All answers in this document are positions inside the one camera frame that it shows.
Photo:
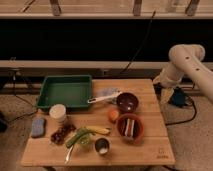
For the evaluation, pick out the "green small plate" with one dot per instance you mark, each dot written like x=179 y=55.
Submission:
x=84 y=140

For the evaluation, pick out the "metal spoon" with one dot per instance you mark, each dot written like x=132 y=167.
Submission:
x=69 y=154

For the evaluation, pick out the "small metal cup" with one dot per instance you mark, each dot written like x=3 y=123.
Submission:
x=102 y=146

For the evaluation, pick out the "light blue cloth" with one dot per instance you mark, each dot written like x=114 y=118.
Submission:
x=106 y=91

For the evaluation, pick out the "wooden folding table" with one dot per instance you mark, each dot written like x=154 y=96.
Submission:
x=107 y=136

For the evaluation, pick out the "orange fruit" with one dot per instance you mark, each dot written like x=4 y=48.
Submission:
x=113 y=115

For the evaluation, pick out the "green cucumber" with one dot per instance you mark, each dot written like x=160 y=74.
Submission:
x=77 y=136

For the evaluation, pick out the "orange bowl with contents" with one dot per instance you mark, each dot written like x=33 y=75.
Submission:
x=130 y=128

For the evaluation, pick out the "blue sponge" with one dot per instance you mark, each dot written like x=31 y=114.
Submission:
x=38 y=127

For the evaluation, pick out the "green plastic tray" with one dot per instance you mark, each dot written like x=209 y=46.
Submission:
x=72 y=91

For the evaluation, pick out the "black power adapter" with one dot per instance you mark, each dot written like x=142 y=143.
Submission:
x=178 y=98

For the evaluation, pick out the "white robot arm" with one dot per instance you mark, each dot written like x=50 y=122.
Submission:
x=186 y=59

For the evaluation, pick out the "dark brown bowl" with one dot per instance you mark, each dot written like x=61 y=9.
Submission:
x=127 y=102

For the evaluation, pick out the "yellow banana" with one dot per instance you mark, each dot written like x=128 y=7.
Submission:
x=99 y=130

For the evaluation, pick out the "dark red grapes bunch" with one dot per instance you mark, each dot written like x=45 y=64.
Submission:
x=59 y=136

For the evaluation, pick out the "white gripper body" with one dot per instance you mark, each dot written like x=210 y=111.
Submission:
x=166 y=92

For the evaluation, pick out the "white handled brush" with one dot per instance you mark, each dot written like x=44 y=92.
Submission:
x=102 y=98

